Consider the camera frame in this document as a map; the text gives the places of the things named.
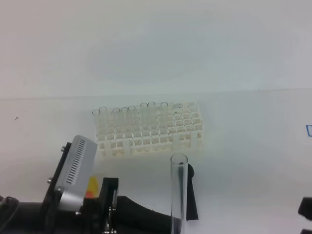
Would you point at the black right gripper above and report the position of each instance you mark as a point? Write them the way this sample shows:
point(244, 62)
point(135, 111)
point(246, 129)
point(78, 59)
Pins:
point(305, 208)

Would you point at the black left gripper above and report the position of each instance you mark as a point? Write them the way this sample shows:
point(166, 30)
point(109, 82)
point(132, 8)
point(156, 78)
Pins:
point(95, 215)

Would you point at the clear glass test tube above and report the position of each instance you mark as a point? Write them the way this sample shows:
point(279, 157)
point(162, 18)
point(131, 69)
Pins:
point(179, 192)

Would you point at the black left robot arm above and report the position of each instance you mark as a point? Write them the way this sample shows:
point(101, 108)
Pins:
point(23, 217)

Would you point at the white plastic test tube rack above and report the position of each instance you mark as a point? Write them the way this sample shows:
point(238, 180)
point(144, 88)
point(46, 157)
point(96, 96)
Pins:
point(184, 133)

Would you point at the glass tube in rack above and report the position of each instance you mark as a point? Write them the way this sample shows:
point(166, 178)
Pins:
point(133, 116)
point(144, 116)
point(103, 118)
point(164, 115)
point(152, 114)
point(96, 115)
point(116, 119)
point(123, 112)

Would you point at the glass tube in rack leftmost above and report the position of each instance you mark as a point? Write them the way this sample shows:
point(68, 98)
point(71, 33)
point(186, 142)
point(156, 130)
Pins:
point(96, 115)

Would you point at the orange foam cube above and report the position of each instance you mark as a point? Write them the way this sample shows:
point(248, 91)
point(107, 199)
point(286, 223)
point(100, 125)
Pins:
point(89, 194)

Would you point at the yellow foam cube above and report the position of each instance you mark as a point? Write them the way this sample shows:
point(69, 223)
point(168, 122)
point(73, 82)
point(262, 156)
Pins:
point(93, 186)

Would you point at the black scoop tool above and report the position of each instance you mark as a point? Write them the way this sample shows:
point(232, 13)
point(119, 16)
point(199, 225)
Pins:
point(191, 207)

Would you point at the blue marked label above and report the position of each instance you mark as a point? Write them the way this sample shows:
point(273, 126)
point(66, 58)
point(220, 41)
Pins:
point(309, 130)

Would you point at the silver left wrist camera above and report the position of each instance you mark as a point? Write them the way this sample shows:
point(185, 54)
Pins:
point(76, 171)

